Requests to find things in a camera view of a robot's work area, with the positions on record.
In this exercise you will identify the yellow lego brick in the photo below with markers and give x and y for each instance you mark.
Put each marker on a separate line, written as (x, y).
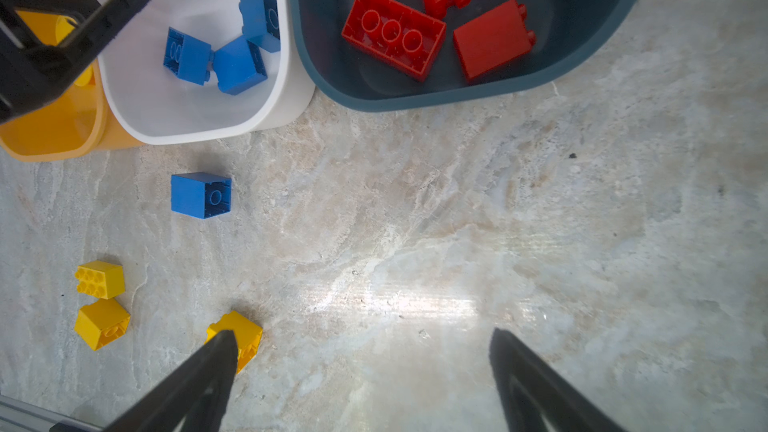
(101, 323)
(100, 279)
(247, 334)

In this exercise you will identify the dark blue small lego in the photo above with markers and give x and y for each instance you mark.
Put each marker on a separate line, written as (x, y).
(261, 23)

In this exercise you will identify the dark teal plastic bin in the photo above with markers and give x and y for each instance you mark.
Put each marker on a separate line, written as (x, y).
(567, 32)

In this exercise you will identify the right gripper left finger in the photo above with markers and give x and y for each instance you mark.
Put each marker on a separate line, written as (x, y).
(192, 398)

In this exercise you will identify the white plastic bin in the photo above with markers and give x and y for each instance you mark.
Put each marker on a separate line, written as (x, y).
(158, 109)

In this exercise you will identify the yellow plastic bin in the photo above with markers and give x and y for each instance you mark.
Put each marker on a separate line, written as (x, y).
(77, 123)

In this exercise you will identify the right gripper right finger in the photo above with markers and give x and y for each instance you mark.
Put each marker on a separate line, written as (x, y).
(534, 397)

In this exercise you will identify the aluminium rail frame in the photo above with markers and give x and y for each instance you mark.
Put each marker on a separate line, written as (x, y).
(20, 416)

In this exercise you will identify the blue lego brick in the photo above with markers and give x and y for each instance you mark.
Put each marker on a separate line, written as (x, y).
(200, 195)
(238, 66)
(187, 57)

